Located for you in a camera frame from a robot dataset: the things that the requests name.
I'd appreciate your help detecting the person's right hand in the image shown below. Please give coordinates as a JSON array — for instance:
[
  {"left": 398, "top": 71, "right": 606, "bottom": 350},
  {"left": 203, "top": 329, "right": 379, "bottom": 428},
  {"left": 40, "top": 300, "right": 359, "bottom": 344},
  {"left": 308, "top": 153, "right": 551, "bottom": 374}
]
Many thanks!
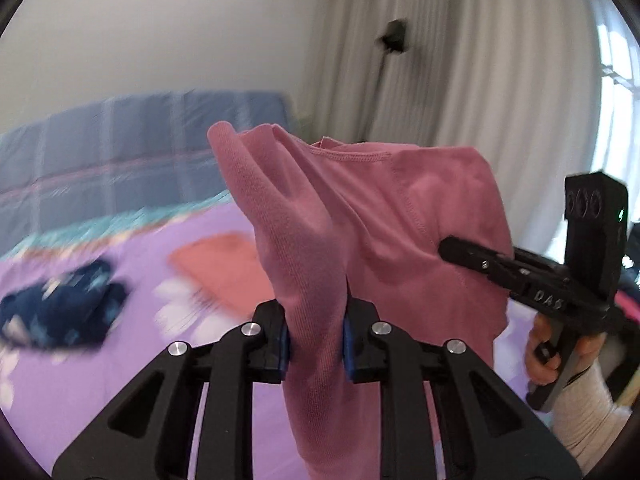
[{"left": 525, "top": 312, "right": 606, "bottom": 388}]

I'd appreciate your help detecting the pink long-sleeve shirt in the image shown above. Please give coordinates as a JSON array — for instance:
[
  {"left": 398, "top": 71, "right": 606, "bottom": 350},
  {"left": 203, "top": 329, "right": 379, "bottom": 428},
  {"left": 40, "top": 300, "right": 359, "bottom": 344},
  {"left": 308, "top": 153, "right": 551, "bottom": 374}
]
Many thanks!
[{"left": 206, "top": 121, "right": 515, "bottom": 480}]

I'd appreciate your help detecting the navy star-print garment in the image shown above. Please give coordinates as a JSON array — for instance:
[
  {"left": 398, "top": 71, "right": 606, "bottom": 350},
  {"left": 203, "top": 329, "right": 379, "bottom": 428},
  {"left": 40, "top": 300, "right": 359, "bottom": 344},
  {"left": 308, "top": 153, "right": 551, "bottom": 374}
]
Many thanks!
[{"left": 0, "top": 259, "right": 126, "bottom": 351}]

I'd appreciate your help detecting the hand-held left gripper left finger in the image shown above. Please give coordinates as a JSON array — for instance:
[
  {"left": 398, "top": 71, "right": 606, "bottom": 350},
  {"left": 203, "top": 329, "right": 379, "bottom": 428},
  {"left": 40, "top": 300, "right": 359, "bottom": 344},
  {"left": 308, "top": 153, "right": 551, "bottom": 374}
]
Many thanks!
[{"left": 52, "top": 300, "right": 291, "bottom": 480}]

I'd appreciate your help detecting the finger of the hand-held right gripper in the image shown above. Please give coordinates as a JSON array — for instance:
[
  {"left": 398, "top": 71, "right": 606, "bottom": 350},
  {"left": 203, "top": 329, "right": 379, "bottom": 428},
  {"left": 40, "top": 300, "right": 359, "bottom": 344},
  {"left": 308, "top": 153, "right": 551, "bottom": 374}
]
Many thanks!
[{"left": 438, "top": 236, "right": 568, "bottom": 311}]

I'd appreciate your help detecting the window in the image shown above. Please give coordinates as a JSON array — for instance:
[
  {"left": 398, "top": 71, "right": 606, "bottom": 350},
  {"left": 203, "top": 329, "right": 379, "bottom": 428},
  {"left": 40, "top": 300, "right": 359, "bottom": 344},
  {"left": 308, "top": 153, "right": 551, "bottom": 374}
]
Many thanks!
[{"left": 595, "top": 22, "right": 640, "bottom": 96}]

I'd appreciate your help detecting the folded coral garment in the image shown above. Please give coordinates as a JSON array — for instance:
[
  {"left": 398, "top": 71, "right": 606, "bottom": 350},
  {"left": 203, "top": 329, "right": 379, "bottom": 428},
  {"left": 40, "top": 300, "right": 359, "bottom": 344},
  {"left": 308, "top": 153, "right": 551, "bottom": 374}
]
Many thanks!
[{"left": 170, "top": 232, "right": 276, "bottom": 317}]

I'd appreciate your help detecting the cream pleated curtain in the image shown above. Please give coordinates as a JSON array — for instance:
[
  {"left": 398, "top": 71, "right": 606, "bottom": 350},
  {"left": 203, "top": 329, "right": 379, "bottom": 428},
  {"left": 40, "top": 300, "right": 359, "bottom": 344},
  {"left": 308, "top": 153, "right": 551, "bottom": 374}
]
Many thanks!
[{"left": 300, "top": 0, "right": 640, "bottom": 281}]

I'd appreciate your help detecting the purple floral bedsheet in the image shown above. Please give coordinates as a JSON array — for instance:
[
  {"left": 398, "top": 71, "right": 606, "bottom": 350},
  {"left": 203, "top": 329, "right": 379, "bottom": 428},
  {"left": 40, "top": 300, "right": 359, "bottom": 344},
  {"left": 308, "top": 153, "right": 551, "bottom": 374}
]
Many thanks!
[{"left": 0, "top": 195, "right": 551, "bottom": 480}]

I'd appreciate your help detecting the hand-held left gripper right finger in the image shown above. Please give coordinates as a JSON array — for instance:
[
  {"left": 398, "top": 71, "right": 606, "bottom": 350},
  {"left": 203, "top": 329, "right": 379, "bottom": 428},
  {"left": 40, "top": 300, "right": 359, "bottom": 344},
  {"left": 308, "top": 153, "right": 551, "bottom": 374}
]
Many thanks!
[{"left": 342, "top": 296, "right": 583, "bottom": 480}]

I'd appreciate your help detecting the blue plaid headboard cover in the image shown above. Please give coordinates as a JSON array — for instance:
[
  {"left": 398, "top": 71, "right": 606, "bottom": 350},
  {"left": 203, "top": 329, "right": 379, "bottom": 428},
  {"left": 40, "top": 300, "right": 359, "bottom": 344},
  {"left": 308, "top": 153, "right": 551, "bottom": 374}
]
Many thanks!
[{"left": 0, "top": 91, "right": 293, "bottom": 248}]

